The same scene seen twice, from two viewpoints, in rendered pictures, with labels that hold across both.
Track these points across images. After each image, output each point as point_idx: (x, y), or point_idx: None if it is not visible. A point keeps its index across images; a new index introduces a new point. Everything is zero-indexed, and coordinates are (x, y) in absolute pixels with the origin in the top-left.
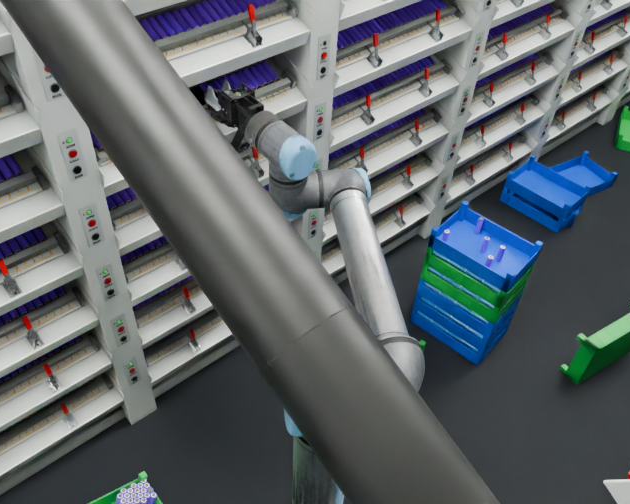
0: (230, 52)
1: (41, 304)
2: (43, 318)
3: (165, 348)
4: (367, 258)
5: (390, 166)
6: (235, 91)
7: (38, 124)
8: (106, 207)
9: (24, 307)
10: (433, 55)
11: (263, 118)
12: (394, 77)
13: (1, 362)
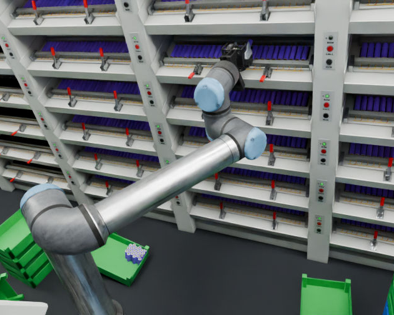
0: (242, 19)
1: (144, 130)
2: (141, 137)
3: (210, 204)
4: (162, 170)
5: None
6: (237, 47)
7: (119, 22)
8: (157, 88)
9: (139, 127)
10: None
11: (218, 64)
12: None
13: (114, 142)
